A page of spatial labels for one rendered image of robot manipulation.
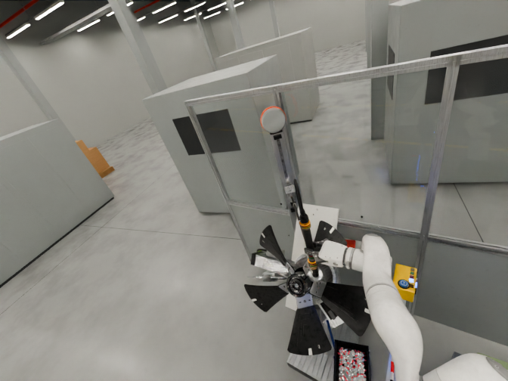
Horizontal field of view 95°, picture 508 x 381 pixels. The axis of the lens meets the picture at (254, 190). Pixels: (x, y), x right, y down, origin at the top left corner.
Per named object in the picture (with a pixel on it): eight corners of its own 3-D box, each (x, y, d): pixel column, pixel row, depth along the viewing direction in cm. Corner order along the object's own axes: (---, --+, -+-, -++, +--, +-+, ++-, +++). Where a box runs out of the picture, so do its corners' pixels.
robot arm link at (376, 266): (370, 258, 66) (359, 230, 95) (364, 310, 68) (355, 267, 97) (407, 264, 63) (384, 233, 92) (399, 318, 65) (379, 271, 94)
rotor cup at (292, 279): (292, 288, 136) (281, 295, 125) (295, 263, 136) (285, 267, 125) (316, 297, 127) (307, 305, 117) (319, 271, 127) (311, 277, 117)
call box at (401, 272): (394, 274, 139) (395, 262, 133) (415, 280, 133) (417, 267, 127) (391, 297, 129) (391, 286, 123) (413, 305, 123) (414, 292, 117)
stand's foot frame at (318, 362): (314, 301, 237) (313, 297, 233) (363, 320, 211) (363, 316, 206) (288, 366, 198) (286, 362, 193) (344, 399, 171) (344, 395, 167)
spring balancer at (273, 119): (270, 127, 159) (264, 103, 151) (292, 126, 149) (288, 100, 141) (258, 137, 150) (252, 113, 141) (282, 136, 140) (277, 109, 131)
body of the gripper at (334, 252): (345, 273, 94) (318, 264, 101) (351, 254, 101) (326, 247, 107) (345, 261, 91) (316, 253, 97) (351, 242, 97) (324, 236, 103)
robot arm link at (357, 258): (352, 249, 90) (350, 272, 92) (391, 258, 83) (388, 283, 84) (357, 243, 97) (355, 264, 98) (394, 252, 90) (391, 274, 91)
